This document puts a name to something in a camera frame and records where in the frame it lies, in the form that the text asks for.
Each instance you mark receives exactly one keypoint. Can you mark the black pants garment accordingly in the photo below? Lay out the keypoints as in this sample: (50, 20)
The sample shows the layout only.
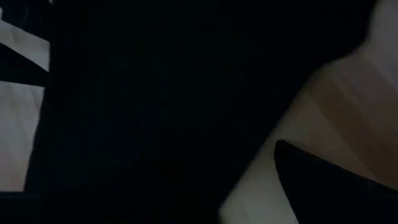
(155, 109)

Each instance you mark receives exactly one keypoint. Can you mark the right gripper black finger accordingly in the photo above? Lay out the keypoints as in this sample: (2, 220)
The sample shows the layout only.
(335, 193)

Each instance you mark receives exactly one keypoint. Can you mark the black aluminium table frame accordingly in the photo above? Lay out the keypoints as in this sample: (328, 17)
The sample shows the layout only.
(18, 70)

